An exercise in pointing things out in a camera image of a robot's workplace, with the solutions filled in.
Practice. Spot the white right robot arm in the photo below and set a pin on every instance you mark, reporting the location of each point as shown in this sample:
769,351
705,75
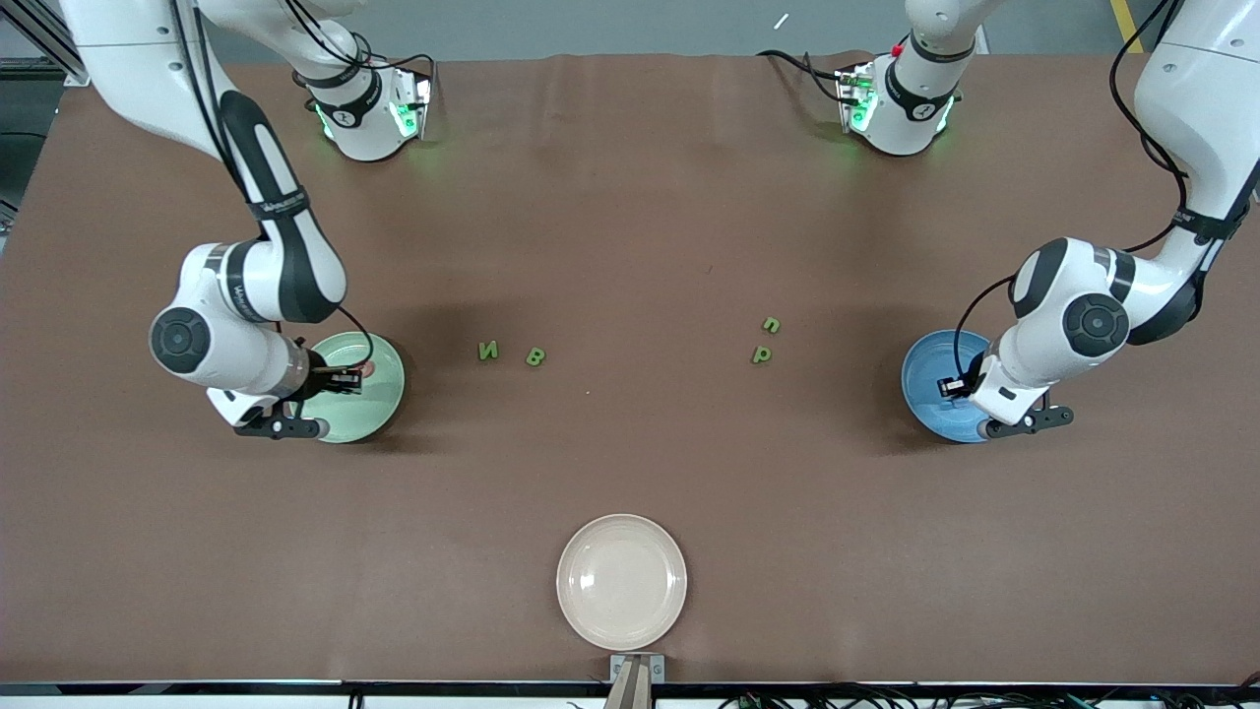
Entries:
128,59

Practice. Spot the brown table mat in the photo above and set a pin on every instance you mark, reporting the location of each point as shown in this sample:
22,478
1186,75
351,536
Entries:
630,246

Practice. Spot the green capital letter N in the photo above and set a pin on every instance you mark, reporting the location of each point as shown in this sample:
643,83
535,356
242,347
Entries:
489,351

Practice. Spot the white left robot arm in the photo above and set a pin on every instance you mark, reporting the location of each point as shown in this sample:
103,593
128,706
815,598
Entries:
1211,98

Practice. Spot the tan support pole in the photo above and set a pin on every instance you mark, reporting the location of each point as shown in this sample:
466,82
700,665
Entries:
630,689

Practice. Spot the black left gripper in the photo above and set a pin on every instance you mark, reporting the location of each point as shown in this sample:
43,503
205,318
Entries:
970,377

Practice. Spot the aluminium frame profile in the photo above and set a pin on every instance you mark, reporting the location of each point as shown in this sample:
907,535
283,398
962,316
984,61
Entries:
44,34

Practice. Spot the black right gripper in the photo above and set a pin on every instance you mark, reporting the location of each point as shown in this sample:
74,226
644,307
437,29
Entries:
320,377

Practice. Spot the yellow floor tape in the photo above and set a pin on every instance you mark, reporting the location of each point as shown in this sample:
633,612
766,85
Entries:
1127,25

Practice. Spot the green round plate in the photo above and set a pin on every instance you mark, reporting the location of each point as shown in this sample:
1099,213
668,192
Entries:
379,409

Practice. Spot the grey metal mount bracket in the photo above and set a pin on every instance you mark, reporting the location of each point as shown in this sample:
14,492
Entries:
617,670

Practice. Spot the beige round plate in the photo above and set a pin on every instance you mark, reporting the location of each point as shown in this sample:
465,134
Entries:
621,581

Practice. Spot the blue round plate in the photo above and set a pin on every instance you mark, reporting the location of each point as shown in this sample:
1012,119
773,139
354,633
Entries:
925,394

